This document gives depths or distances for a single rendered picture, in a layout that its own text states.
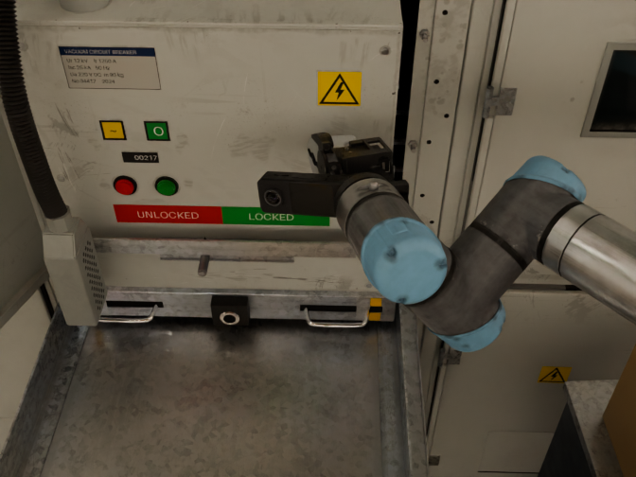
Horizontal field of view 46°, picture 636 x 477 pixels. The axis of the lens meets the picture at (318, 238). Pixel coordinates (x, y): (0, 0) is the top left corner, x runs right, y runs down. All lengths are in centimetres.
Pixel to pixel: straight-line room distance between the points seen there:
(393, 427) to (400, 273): 49
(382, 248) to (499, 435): 117
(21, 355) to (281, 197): 95
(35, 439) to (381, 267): 68
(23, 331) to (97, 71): 76
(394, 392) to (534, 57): 54
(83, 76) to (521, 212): 57
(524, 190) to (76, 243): 61
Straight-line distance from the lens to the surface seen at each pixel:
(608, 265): 76
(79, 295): 114
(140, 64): 99
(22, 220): 139
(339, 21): 94
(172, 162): 107
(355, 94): 98
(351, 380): 121
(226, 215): 112
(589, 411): 137
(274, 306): 124
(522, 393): 170
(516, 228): 80
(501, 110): 117
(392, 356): 124
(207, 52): 97
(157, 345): 128
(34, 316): 159
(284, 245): 110
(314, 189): 86
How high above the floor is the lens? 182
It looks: 43 degrees down
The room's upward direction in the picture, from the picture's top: straight up
